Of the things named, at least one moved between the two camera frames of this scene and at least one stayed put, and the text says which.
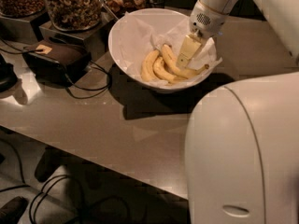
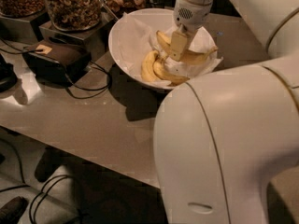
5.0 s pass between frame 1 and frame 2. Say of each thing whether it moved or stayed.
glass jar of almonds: stayed
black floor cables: stayed
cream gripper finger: moved
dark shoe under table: stayed
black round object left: stayed
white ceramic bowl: stayed
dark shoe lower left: stayed
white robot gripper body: moved
